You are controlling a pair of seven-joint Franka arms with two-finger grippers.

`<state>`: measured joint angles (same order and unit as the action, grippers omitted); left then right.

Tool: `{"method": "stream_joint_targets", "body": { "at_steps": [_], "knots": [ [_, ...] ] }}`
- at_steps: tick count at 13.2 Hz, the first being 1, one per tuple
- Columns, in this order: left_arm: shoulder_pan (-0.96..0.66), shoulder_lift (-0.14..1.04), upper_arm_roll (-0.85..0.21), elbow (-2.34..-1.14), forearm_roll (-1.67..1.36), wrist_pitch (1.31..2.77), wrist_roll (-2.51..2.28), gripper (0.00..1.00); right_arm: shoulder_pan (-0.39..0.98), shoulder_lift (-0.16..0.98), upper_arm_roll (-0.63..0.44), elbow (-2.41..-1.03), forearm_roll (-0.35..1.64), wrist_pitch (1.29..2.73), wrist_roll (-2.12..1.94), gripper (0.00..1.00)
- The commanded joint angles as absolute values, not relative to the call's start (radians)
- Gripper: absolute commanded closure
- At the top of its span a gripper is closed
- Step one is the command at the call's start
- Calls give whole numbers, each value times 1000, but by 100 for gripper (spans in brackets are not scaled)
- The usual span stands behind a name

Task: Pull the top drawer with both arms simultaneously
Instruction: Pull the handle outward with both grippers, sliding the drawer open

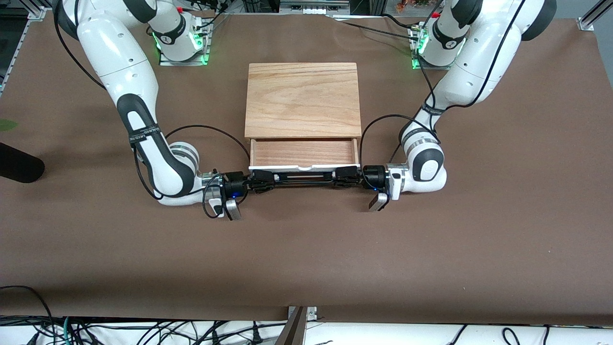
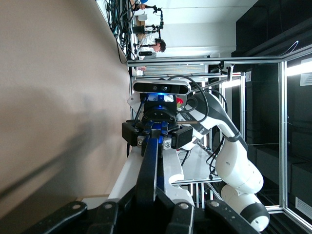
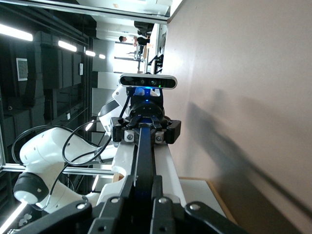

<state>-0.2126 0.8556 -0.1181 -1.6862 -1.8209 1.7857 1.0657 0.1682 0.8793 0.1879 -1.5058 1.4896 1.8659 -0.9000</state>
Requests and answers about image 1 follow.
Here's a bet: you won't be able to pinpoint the black metal drawer handle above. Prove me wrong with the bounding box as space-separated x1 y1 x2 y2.
261 172 350 185

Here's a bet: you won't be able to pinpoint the white front wooden drawer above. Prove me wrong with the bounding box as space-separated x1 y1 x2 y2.
248 138 361 174

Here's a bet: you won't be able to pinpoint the wooden drawer cabinet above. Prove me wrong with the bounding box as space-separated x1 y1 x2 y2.
243 62 363 168

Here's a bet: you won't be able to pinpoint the brown table cover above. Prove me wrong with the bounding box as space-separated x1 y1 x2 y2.
0 12 613 326

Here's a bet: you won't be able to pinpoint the grey device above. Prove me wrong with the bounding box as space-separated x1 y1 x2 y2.
279 0 350 15

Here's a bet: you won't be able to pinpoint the orange items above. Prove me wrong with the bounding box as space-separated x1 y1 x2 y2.
396 0 431 14

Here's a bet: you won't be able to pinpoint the black foam cylinder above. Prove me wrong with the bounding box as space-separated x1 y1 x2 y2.
0 142 45 184

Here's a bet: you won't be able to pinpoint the aluminium profile bar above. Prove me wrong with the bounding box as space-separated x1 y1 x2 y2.
577 0 613 32
0 0 51 94

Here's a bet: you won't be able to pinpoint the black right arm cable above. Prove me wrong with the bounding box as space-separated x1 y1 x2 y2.
53 0 250 219

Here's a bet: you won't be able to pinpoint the long black table cable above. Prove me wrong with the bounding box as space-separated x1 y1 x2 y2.
330 16 422 36

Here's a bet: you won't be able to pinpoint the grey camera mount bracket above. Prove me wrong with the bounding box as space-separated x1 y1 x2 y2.
274 305 318 345

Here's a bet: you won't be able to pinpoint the short black table cable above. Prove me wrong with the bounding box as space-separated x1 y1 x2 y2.
382 13 415 28

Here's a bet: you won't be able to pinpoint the silver table edge rail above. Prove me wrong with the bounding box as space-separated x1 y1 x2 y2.
0 314 613 329

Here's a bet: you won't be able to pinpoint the teal cable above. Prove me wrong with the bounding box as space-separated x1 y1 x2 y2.
61 314 77 345

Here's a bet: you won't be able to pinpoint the black looped cable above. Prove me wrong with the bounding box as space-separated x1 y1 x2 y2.
0 286 54 345

